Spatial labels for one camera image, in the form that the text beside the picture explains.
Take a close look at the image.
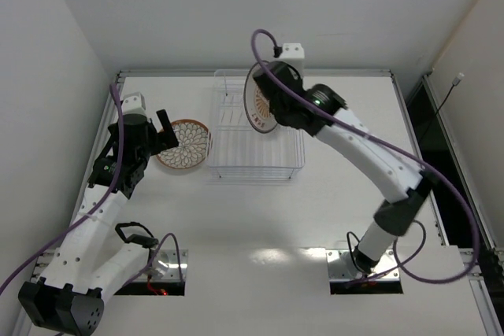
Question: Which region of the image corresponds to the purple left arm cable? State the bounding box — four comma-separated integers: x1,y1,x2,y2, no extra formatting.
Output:
0,83,186,294

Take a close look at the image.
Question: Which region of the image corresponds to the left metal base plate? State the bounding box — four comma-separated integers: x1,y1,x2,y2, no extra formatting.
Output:
30,249,188,282

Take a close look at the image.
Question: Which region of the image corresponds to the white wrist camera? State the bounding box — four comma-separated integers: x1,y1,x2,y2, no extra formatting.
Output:
121,92,146,116
279,42,305,76

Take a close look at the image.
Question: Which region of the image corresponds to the white wire dish rack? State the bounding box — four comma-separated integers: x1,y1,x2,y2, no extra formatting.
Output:
206,69,305,182

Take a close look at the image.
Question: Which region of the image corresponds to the black wall cable white plug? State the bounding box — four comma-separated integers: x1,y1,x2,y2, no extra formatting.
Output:
418,72,465,143

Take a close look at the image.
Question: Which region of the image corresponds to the green rimmed sunburst plate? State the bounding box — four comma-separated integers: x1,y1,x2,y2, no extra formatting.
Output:
243,63,278,134

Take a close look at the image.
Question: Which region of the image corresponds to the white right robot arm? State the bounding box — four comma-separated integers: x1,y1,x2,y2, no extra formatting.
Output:
248,61,434,278

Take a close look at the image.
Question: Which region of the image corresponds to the metal base plate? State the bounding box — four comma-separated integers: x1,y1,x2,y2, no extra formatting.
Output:
30,249,188,282
326,249,400,283

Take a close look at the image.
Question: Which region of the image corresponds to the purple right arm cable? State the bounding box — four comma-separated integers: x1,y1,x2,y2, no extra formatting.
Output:
250,28,482,285

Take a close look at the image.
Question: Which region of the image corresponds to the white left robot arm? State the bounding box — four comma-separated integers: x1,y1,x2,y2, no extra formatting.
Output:
18,109,179,335

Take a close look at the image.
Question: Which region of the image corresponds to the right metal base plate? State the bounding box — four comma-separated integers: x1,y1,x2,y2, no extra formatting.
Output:
326,249,400,283

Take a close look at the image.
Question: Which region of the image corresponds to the aluminium table frame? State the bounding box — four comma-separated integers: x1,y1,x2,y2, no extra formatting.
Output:
94,69,503,335

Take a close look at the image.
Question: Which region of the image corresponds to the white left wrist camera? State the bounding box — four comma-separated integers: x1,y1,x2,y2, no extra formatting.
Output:
121,92,146,116

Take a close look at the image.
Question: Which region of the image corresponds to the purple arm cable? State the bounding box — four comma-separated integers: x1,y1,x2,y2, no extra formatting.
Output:
0,83,186,294
250,28,482,285

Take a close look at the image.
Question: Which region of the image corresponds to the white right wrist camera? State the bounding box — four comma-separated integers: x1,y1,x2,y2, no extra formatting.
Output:
279,42,305,76

